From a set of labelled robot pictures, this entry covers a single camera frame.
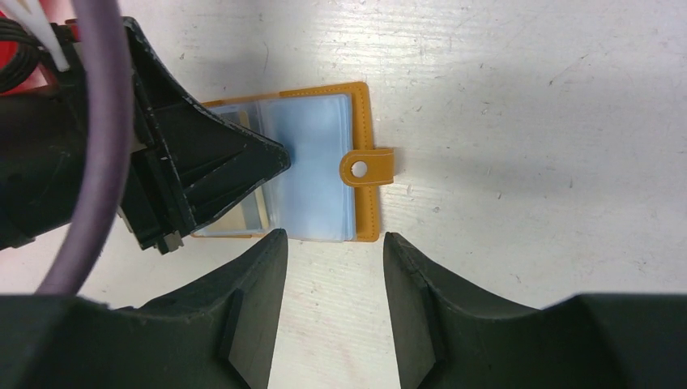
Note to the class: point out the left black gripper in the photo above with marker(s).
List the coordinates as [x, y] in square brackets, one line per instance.
[43, 145]

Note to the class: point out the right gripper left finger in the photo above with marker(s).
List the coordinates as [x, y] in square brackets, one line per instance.
[215, 332]

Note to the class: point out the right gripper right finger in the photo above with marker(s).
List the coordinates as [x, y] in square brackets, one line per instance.
[451, 333]

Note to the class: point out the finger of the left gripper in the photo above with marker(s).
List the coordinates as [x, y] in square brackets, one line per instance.
[192, 165]

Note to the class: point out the yellow leather card holder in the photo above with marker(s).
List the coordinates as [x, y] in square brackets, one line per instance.
[330, 192]

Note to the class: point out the red plastic compartment tray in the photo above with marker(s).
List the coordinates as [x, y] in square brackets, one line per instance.
[35, 49]

